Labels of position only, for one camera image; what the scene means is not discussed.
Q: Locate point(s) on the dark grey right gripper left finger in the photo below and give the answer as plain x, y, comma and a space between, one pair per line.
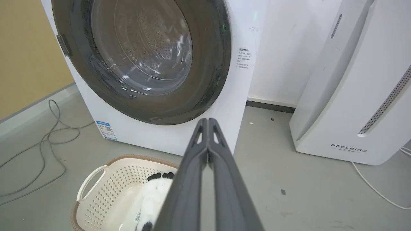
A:
189, 186

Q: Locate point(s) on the cream perforated laundry basket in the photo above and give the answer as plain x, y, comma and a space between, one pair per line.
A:
109, 195

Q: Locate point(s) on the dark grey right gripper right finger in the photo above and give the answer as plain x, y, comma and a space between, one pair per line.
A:
229, 189

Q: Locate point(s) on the round dark washing machine door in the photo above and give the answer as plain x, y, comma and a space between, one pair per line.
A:
141, 61

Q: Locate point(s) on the blue energy label sticker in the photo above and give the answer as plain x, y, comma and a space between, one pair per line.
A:
106, 130

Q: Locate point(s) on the white Feelbird air purifier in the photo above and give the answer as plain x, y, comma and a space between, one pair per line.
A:
353, 96

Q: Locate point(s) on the white front-load washing machine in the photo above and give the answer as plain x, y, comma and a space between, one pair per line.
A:
167, 134

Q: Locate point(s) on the white black plush toy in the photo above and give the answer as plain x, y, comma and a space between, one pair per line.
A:
152, 202

